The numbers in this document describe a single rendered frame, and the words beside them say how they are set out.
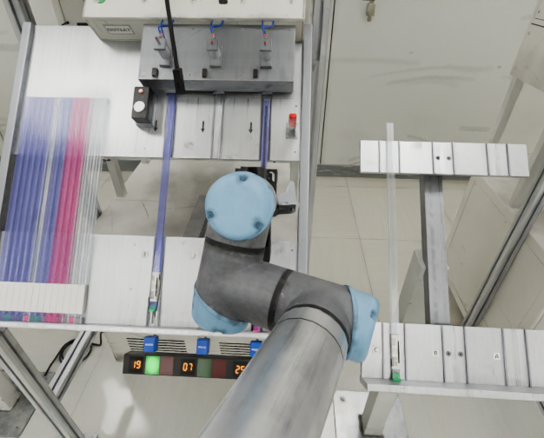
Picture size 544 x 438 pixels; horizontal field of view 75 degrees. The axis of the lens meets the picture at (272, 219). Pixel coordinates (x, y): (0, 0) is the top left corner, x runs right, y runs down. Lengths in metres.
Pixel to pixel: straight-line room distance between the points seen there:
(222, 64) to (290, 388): 0.70
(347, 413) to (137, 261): 0.98
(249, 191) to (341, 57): 2.13
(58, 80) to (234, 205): 0.73
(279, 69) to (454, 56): 1.92
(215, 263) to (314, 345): 0.16
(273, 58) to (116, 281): 0.59
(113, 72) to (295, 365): 0.83
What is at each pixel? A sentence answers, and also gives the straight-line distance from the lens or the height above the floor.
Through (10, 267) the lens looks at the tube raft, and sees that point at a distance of 0.96.
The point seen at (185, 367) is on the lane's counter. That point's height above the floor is 0.66.
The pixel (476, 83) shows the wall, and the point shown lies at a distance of 2.75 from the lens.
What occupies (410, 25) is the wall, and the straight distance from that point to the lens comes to 2.52.
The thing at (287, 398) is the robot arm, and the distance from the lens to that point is 0.27.
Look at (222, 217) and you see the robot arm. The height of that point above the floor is 1.12.
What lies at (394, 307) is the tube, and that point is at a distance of 0.72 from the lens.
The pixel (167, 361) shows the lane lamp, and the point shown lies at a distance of 0.83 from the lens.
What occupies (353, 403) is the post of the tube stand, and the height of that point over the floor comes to 0.01.
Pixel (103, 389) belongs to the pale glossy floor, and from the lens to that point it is 1.65.
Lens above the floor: 1.34
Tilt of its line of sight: 36 degrees down
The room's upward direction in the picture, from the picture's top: straight up
